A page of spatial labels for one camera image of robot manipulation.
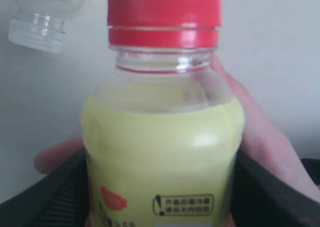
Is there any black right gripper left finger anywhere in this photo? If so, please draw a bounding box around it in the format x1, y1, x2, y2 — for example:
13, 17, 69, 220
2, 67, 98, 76
0, 147, 90, 227

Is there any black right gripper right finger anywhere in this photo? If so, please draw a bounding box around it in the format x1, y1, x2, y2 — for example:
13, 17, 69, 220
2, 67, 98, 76
231, 150, 320, 227

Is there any yellow juice bottle red cap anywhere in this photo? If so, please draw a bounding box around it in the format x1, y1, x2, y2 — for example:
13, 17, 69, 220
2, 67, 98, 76
81, 0, 245, 227

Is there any white bottle green apple label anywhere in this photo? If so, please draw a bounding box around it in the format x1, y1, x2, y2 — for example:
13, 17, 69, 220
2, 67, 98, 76
8, 0, 88, 54

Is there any person's open bare hand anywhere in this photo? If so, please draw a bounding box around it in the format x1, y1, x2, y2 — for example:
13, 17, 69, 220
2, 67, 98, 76
211, 54, 320, 202

